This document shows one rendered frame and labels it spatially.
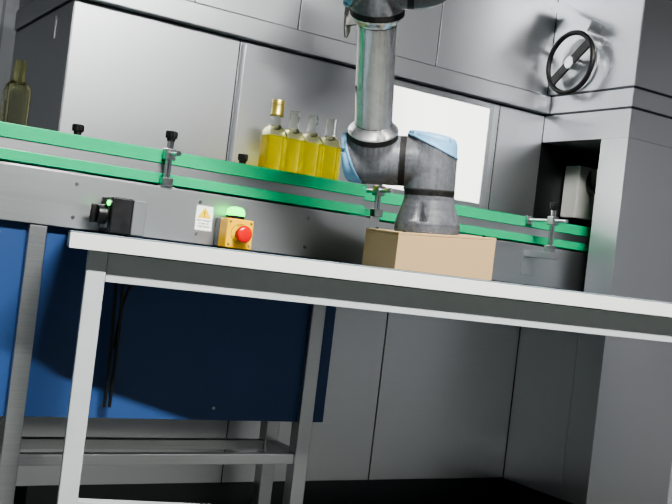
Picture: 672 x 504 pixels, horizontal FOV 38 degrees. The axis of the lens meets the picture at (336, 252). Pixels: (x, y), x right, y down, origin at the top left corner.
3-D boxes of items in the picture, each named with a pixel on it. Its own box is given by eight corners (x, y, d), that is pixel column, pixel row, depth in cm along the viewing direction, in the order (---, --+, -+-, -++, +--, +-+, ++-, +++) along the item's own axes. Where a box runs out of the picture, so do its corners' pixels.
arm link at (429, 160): (456, 191, 220) (461, 130, 219) (396, 187, 221) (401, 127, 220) (454, 192, 232) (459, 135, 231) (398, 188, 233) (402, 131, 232)
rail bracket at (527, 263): (527, 275, 305) (535, 203, 305) (566, 279, 291) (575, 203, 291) (515, 273, 303) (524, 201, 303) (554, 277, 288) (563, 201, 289)
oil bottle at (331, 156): (324, 214, 274) (333, 139, 274) (334, 215, 269) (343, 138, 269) (306, 212, 271) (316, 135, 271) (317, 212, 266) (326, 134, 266)
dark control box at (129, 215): (131, 237, 225) (135, 201, 225) (143, 238, 218) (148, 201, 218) (96, 233, 221) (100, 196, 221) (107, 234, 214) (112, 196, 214)
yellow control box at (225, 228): (238, 250, 239) (241, 220, 240) (251, 252, 233) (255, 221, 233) (212, 247, 236) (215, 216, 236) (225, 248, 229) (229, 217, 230)
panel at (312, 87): (476, 209, 318) (488, 105, 318) (482, 209, 315) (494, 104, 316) (226, 166, 270) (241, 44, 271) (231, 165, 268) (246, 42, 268)
